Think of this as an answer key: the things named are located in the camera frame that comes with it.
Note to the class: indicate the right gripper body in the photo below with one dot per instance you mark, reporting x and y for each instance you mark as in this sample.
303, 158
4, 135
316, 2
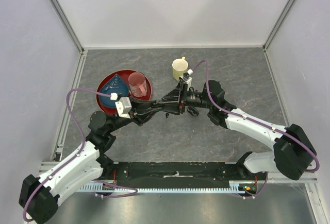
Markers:
183, 97

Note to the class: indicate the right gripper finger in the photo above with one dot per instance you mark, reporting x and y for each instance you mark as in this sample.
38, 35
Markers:
173, 96
172, 108

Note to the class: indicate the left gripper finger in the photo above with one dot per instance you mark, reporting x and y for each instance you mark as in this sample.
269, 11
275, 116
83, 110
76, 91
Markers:
145, 104
148, 114

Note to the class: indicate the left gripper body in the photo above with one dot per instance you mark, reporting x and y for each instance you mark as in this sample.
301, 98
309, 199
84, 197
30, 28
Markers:
135, 116

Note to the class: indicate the black charging case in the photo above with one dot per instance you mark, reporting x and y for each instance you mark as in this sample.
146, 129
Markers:
192, 111
161, 101

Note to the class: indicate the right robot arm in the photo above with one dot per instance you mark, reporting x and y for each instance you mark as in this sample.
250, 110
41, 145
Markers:
291, 151

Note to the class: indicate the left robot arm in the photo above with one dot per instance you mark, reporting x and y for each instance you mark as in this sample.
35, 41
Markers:
41, 196

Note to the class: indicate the yellow ceramic mug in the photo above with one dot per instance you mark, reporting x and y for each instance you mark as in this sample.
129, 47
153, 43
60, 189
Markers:
179, 66

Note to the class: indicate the pink glass mug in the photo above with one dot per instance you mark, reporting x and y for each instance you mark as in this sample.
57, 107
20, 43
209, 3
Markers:
137, 84

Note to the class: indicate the blue teardrop plate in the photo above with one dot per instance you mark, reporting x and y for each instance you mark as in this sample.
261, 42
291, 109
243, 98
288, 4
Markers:
114, 85

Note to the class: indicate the red round tray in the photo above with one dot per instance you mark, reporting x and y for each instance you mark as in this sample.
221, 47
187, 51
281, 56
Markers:
124, 74

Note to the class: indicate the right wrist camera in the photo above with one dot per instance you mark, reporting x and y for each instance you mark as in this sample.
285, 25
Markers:
186, 77

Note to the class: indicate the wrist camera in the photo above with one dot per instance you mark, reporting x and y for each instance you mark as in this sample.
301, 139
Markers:
123, 107
186, 77

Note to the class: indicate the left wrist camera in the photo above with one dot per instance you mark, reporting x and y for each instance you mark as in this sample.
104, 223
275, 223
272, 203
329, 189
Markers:
123, 107

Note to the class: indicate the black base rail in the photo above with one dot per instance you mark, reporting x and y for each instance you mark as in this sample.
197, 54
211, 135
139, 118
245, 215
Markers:
174, 174

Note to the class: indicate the slotted cable duct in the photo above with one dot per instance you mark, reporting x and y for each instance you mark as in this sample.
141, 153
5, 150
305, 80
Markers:
101, 188

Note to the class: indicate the left aluminium frame post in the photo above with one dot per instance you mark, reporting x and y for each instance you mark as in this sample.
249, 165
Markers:
67, 25

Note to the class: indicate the aluminium frame post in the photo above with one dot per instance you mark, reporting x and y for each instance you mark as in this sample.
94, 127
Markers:
278, 24
67, 25

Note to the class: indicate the right aluminium frame post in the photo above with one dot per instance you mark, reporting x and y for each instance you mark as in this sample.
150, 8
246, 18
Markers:
278, 24

